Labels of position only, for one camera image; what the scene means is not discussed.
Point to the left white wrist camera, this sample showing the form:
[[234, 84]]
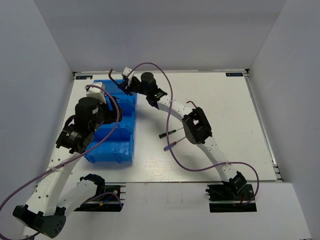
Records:
[[97, 93]]

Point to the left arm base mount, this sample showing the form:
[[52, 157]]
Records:
[[109, 199]]

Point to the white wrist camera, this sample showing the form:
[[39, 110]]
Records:
[[128, 75], [97, 93]]

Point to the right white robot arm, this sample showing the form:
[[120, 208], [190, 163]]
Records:
[[196, 126]]

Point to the blue corner label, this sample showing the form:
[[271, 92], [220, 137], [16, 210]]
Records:
[[83, 77], [234, 74]]

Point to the black green precision screwdriver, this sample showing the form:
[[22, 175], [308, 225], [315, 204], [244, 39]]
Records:
[[163, 135]]

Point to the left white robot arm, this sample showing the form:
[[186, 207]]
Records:
[[47, 209]]

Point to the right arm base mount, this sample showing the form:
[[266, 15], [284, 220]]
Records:
[[221, 200]]

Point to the right blue corner label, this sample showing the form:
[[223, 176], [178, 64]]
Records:
[[234, 74]]

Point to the blue red screwdriver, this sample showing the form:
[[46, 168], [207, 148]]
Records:
[[172, 144]]

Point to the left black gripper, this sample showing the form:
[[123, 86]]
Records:
[[112, 114]]

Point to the left blue corner label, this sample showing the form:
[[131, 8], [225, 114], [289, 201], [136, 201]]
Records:
[[83, 77]]

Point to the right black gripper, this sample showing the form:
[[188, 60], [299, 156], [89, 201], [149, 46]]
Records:
[[124, 85]]

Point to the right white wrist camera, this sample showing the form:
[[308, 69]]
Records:
[[128, 75]]

